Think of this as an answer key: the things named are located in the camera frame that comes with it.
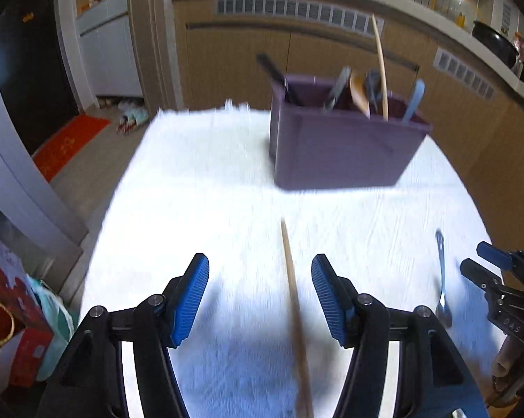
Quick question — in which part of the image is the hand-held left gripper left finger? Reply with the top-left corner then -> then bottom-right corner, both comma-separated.
38,253 -> 210,418

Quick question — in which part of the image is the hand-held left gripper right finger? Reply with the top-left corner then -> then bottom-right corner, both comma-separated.
311,253 -> 489,418

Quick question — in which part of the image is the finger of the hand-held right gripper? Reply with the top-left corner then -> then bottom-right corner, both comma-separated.
459,258 -> 495,290
476,241 -> 513,271

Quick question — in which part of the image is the small steel spoon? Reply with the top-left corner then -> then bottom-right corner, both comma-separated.
434,229 -> 453,327

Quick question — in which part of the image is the wooden chopstick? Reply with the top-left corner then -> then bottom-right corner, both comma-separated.
371,14 -> 390,121
280,219 -> 315,418

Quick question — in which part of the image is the purple utensil holder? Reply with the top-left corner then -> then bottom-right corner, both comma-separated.
268,75 -> 432,191

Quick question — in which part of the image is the grey-blue handled spoon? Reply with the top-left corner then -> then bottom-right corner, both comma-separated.
401,79 -> 426,123

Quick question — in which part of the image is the wooden spoon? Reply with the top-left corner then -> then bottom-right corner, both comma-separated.
349,72 -> 371,118

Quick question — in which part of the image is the black handled knife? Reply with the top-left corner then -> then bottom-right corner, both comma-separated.
323,67 -> 352,111

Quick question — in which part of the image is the brown spoon with black handle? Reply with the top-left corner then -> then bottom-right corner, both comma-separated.
256,53 -> 302,105

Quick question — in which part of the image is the person's right hand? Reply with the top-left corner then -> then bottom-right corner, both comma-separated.
491,337 -> 524,403

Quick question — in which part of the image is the white towel cloth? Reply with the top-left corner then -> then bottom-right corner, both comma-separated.
77,100 -> 507,418

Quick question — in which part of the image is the red gift bag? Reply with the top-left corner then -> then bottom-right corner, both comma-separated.
0,248 -> 56,389

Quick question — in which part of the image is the short white vent grille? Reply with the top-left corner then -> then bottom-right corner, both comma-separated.
434,48 -> 496,101

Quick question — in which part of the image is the red floor mat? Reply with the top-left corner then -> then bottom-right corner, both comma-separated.
32,114 -> 112,183

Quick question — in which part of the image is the black wok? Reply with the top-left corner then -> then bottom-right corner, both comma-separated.
472,20 -> 521,69

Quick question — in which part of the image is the white cabinet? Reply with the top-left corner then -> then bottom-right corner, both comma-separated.
75,0 -> 143,99

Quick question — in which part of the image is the long white vent grille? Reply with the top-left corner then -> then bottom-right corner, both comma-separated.
216,0 -> 385,36

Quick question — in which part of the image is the dark cabinet handle bar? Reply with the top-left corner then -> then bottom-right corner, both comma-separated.
186,23 -> 420,71

